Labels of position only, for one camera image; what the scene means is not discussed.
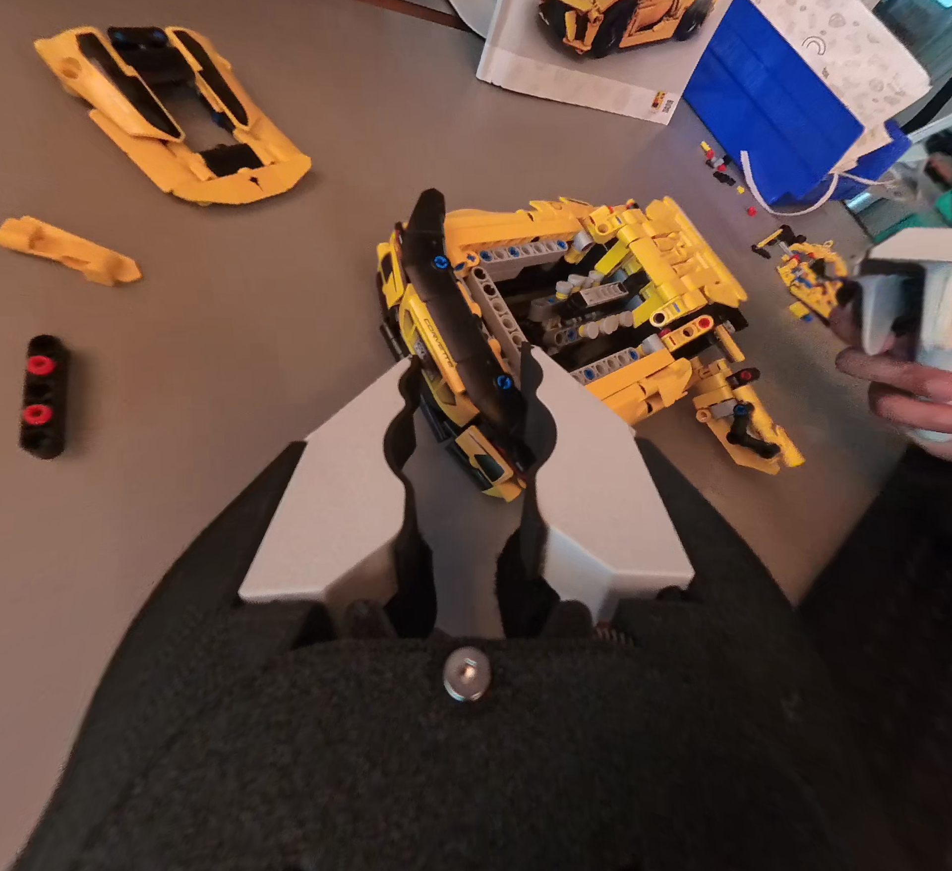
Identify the person's right hand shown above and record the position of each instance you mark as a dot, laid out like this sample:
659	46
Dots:
907	395

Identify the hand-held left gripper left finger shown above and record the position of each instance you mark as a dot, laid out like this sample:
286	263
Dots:
335	506

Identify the blue bag with white papers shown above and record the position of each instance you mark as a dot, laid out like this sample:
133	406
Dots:
766	112

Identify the black perforated seat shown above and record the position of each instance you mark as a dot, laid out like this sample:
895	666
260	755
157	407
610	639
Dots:
877	588

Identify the white instruction booklet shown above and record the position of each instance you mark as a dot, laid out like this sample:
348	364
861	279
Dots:
520	53

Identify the yellow brick hood panel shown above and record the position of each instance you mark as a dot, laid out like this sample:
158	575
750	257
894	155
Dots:
253	164

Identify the yellow loose brick pile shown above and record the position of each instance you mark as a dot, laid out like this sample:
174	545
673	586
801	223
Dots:
807	276

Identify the yellow brick side panel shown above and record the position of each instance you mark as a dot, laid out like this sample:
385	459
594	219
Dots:
67	250

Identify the yellow toy brick car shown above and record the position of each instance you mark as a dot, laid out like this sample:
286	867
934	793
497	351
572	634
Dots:
669	254

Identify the black red brick beam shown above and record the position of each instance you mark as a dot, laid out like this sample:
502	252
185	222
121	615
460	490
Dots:
44	395

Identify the scattered small brick pieces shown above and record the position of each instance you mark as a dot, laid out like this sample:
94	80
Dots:
721	168

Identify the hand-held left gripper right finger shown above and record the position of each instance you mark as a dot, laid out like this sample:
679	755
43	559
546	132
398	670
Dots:
610	506

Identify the grey desk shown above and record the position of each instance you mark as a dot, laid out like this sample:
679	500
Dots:
223	291

